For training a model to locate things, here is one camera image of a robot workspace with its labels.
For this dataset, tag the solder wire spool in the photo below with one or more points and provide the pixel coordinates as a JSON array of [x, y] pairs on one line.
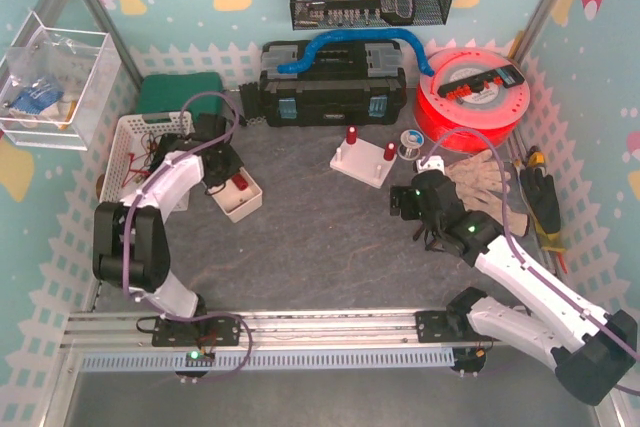
[[411, 142]]

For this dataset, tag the black plastic toolbox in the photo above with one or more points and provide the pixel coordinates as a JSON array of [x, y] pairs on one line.
[[348, 83]]

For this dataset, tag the green plastic tool case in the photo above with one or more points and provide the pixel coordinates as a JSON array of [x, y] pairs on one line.
[[169, 92]]

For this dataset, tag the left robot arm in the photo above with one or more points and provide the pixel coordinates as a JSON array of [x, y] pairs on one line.
[[130, 244]]

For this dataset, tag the clear acrylic wall box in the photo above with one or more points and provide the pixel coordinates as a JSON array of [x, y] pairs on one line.
[[85, 65]]

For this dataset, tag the orange black pliers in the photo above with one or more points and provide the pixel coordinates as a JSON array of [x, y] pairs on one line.
[[430, 241]]

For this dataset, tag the blue white glove in box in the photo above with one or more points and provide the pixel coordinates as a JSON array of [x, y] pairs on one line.
[[39, 99]]

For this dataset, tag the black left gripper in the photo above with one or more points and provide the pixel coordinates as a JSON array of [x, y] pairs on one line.
[[223, 167]]

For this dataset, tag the yellow black screwdriver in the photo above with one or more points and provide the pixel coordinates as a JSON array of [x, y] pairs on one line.
[[533, 158]]

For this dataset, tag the black yellow work glove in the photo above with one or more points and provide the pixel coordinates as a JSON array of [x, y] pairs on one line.
[[538, 189]]

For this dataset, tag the grey slotted cable duct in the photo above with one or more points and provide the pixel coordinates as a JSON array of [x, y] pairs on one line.
[[270, 360]]

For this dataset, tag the white cotton work glove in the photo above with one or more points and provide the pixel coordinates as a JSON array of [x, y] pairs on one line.
[[479, 172]]

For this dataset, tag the black battery holder box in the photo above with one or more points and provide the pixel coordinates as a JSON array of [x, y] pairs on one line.
[[169, 142]]

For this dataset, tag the red filament spool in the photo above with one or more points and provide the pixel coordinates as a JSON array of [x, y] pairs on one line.
[[495, 112]]

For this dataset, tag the aluminium linear rail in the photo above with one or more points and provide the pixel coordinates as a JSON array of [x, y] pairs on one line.
[[277, 330]]

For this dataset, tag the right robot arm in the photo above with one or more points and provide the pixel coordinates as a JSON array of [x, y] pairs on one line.
[[589, 349]]

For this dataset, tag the white tray with springs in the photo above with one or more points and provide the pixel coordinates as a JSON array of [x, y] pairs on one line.
[[235, 204]]

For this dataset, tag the white perforated plastic basket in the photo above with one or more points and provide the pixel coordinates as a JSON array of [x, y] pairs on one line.
[[135, 143]]

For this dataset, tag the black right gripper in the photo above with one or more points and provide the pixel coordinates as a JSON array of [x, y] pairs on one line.
[[403, 202]]

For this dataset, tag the white peg base plate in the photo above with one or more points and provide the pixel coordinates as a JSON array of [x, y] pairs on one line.
[[362, 161]]

